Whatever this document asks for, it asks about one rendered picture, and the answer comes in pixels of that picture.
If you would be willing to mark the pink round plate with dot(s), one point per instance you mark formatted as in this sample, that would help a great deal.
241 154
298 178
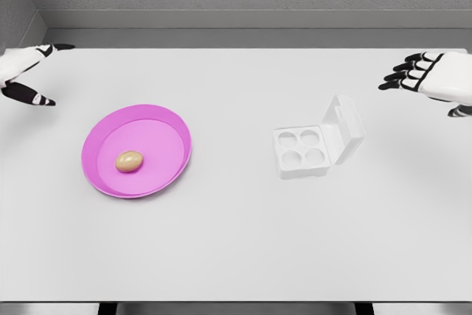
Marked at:
137 151

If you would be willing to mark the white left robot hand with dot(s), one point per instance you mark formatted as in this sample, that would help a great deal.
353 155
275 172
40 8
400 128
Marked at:
16 62

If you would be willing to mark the white egg box with lid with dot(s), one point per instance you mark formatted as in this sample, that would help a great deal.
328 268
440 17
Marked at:
313 145

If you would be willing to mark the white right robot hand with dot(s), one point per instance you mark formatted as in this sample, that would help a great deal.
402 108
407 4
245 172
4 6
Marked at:
446 75

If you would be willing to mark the beige egg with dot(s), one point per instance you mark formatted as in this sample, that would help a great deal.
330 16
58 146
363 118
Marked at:
129 162

